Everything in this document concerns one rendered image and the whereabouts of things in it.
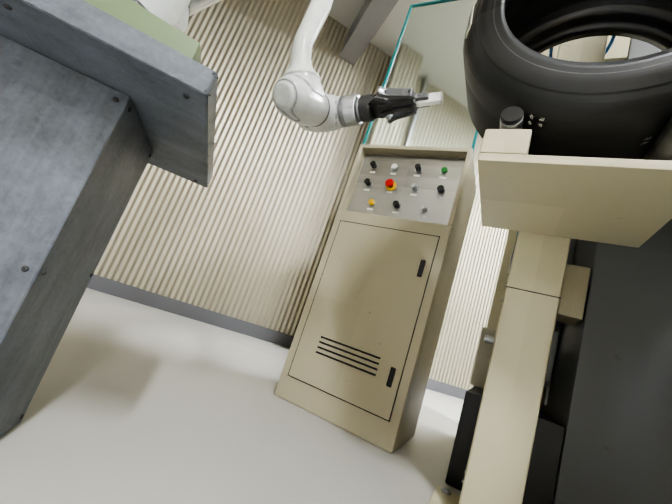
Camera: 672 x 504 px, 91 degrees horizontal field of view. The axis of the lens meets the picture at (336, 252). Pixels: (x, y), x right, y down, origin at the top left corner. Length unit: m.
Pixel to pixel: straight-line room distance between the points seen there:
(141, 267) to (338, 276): 2.25
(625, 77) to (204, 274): 3.12
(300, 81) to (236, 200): 2.59
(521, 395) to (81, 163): 1.05
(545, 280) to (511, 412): 0.36
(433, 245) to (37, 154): 1.22
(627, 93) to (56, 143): 0.97
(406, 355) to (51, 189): 1.15
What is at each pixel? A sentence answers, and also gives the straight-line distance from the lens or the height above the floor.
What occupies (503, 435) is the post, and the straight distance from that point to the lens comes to 1.03.
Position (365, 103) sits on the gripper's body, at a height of 0.99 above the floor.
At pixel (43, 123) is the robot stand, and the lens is 0.69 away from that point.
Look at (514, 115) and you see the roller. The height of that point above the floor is 0.90.
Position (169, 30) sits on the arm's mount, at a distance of 0.71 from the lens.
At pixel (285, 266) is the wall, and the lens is 3.44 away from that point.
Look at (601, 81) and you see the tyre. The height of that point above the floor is 0.95.
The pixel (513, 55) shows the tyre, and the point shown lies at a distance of 0.90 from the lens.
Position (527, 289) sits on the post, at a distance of 1.06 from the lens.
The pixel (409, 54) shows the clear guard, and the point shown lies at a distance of 2.13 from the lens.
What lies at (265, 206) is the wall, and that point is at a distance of 3.48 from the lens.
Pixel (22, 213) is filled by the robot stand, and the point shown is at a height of 0.38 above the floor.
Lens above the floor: 0.37
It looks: 12 degrees up
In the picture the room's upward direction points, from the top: 19 degrees clockwise
